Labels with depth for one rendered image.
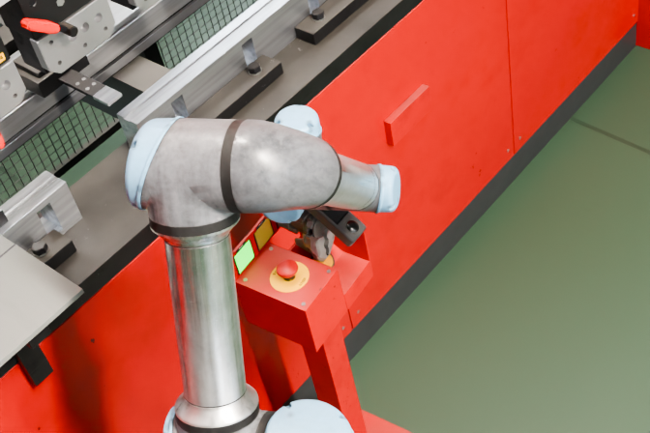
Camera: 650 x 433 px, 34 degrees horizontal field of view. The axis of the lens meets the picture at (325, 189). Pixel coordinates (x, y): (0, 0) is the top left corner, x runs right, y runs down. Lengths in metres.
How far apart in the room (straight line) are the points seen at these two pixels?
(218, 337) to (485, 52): 1.47
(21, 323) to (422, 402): 1.23
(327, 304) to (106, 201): 0.46
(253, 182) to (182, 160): 0.09
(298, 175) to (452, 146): 1.47
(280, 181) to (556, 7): 1.79
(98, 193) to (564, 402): 1.23
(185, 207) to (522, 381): 1.52
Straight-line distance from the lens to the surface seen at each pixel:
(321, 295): 1.88
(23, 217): 1.92
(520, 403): 2.64
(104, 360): 2.04
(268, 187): 1.26
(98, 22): 1.86
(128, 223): 1.96
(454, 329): 2.77
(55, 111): 2.23
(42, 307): 1.72
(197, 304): 1.38
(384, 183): 1.63
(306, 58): 2.21
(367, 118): 2.35
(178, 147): 1.29
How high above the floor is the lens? 2.20
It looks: 44 degrees down
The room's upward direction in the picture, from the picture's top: 13 degrees counter-clockwise
